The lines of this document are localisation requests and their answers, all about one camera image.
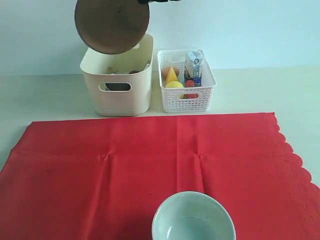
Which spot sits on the white perforated plastic basket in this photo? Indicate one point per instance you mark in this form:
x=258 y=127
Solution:
x=176 y=58

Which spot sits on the orange carrot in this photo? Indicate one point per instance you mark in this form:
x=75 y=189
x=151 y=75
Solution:
x=189 y=83

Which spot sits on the cream plastic bin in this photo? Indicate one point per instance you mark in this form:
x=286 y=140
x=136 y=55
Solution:
x=97 y=69

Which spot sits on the yellow cheese wedge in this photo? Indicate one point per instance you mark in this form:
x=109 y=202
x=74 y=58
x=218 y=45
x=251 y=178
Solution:
x=171 y=76

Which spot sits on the red table cloth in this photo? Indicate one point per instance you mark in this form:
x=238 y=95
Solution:
x=103 y=179

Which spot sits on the stainless steel cup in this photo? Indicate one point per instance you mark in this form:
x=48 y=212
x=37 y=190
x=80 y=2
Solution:
x=119 y=86

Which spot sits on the yellow lemon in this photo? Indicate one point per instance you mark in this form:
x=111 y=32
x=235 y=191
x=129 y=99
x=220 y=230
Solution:
x=173 y=85

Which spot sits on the brown wooden plate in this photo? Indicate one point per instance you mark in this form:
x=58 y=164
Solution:
x=111 y=26

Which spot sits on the small milk carton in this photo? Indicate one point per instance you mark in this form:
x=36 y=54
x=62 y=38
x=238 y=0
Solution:
x=193 y=67

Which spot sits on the pale green ceramic bowl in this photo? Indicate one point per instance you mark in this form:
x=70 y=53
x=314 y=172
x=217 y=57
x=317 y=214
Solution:
x=192 y=215

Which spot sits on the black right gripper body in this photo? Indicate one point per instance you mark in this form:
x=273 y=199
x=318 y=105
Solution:
x=158 y=1

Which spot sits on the steel table knife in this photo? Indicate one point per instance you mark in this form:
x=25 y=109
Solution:
x=148 y=63

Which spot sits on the brown egg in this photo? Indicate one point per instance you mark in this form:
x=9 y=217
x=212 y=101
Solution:
x=165 y=71

